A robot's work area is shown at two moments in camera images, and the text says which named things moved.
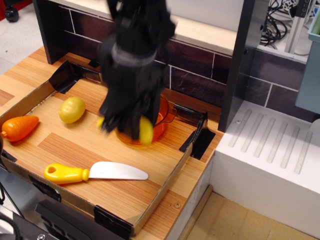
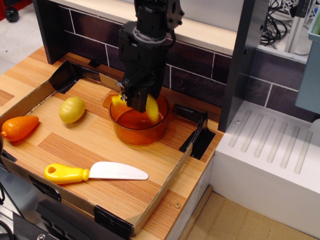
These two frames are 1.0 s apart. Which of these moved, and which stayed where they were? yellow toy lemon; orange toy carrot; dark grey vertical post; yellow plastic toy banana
Moved: yellow plastic toy banana
Stayed: yellow toy lemon; dark grey vertical post; orange toy carrot
